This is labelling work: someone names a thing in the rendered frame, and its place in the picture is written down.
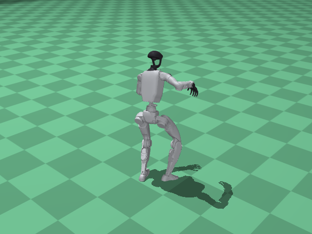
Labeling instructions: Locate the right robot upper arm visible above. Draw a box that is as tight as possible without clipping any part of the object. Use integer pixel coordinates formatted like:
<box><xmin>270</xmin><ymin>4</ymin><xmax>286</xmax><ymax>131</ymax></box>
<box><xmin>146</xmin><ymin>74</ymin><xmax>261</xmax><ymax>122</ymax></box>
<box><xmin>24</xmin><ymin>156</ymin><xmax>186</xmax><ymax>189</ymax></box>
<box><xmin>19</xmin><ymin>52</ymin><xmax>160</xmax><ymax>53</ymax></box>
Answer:
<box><xmin>159</xmin><ymin>72</ymin><xmax>184</xmax><ymax>91</ymax></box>

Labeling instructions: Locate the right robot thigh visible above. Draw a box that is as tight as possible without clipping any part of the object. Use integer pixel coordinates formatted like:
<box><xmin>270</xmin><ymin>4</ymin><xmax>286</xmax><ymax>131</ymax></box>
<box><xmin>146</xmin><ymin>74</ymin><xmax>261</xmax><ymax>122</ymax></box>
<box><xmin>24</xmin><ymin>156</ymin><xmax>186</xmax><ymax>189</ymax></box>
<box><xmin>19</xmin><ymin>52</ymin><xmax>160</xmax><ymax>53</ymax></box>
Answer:
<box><xmin>156</xmin><ymin>115</ymin><xmax>181</xmax><ymax>149</ymax></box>

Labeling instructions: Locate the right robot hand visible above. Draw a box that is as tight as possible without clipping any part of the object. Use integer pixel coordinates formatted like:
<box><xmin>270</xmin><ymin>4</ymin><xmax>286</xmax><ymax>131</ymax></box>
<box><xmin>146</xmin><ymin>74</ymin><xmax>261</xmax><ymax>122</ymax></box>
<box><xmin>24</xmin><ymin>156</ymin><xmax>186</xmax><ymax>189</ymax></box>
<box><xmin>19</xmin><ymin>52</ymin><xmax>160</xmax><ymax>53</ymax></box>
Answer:
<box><xmin>187</xmin><ymin>83</ymin><xmax>198</xmax><ymax>97</ymax></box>

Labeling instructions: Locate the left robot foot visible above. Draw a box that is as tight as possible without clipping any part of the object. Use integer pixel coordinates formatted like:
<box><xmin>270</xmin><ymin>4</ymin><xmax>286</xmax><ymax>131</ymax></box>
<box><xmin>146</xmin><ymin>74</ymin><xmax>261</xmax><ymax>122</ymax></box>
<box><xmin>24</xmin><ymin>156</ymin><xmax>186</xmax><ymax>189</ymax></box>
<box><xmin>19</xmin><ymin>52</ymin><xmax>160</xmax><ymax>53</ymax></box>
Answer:
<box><xmin>139</xmin><ymin>169</ymin><xmax>150</xmax><ymax>181</ymax></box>

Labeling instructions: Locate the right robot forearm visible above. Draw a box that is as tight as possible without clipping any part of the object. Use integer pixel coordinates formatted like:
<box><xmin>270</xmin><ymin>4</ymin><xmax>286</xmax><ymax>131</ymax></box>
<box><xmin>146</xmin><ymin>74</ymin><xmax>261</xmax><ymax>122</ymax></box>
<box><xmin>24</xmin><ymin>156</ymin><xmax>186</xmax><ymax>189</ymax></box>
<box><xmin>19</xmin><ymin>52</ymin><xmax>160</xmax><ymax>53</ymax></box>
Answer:
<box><xmin>178</xmin><ymin>80</ymin><xmax>194</xmax><ymax>89</ymax></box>

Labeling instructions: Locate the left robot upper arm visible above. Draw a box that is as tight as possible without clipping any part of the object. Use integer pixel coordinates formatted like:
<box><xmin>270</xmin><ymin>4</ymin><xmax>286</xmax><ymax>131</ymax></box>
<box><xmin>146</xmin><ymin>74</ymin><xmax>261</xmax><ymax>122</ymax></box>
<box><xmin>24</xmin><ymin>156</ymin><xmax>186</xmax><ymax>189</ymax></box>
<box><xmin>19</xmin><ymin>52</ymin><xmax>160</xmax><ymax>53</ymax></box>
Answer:
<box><xmin>136</xmin><ymin>73</ymin><xmax>142</xmax><ymax>96</ymax></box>

